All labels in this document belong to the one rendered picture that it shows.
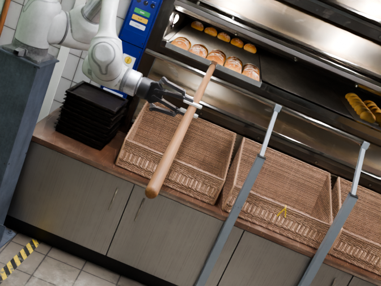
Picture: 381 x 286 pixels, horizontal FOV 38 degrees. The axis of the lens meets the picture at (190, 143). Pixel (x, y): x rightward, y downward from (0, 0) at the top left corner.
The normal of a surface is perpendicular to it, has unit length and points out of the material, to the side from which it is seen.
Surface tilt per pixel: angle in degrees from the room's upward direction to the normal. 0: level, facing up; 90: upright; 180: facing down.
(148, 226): 90
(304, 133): 70
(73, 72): 90
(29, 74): 90
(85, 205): 90
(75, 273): 0
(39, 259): 0
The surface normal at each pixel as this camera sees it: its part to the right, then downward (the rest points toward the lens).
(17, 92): -0.18, 0.27
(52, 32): 0.55, 0.50
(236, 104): 0.03, -0.02
